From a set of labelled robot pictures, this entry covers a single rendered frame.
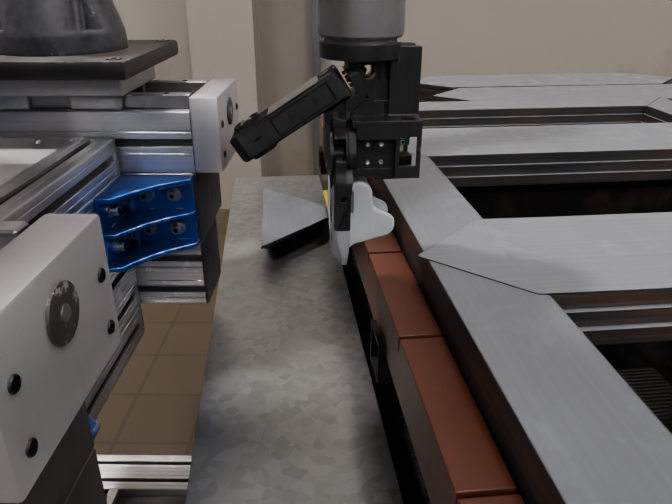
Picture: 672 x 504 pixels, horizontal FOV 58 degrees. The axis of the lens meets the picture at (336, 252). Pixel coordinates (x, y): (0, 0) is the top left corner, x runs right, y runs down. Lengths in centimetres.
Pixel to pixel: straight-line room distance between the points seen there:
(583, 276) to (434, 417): 23
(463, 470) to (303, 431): 28
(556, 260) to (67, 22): 58
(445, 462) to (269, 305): 51
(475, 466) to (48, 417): 26
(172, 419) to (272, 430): 113
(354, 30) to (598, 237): 36
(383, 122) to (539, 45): 285
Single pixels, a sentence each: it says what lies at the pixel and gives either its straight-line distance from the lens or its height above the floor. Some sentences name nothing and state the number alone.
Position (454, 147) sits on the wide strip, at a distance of 102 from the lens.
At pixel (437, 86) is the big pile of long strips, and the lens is 167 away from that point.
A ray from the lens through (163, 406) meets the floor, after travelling 184.
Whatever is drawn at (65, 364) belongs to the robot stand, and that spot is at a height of 94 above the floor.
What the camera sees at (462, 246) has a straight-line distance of 64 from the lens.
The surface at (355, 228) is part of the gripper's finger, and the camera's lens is 57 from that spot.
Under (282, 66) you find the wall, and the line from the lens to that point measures 323.
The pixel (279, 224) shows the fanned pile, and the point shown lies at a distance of 106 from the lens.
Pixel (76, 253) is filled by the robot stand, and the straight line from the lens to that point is 35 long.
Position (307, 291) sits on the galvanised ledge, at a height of 68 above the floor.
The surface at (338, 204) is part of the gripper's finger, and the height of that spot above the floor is 94.
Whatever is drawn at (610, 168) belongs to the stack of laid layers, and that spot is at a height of 84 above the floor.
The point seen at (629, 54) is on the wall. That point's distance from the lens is 352.
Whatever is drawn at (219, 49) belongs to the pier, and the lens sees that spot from 301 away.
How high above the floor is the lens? 112
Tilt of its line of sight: 25 degrees down
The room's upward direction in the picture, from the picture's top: straight up
